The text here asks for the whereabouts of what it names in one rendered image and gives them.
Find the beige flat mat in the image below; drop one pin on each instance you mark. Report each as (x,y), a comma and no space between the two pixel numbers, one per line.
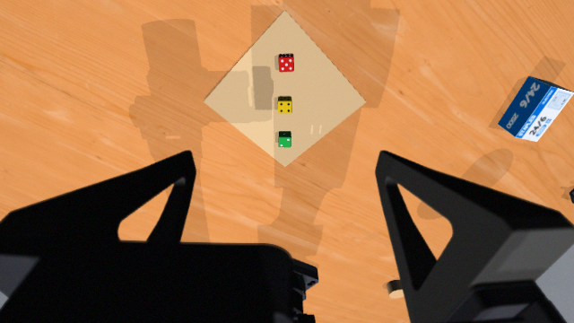
(247,97)

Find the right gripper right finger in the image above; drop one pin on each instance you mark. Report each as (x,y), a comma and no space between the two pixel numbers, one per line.
(496,238)

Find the yellow die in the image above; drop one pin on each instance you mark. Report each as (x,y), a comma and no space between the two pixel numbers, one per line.
(284,104)

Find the red die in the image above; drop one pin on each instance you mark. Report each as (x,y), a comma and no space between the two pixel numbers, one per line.
(286,63)

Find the green die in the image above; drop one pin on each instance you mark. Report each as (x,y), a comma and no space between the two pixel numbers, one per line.
(284,138)

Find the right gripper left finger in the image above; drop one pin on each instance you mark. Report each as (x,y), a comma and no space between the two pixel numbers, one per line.
(97,210)

